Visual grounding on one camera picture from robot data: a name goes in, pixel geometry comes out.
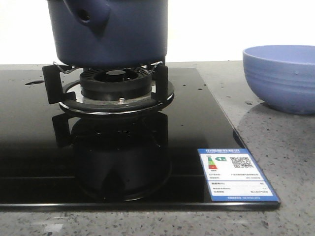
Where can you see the black glass gas cooktop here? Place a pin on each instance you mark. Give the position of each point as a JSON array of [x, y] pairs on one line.
[[50, 160]]

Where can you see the black round gas burner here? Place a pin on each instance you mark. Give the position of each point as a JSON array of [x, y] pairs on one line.
[[111, 85]]

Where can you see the black metal pot support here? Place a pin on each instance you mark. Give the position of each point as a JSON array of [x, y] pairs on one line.
[[70, 98]]

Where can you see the light blue ribbed bowl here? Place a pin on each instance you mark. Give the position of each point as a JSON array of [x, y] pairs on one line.
[[283, 76]]

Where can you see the dark blue cooking pot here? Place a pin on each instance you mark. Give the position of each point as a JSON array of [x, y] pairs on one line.
[[109, 33]]

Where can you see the blue white energy label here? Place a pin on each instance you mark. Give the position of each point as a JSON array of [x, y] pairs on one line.
[[233, 175]]

